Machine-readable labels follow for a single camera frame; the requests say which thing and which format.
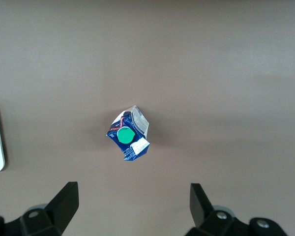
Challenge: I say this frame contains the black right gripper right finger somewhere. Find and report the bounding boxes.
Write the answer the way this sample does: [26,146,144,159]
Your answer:
[184,183,290,236]

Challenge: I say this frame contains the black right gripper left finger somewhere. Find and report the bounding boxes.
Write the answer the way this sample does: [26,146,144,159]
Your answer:
[0,181,79,236]

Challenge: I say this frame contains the blue milk carton green cap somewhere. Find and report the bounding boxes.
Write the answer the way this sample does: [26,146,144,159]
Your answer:
[105,105,151,162]

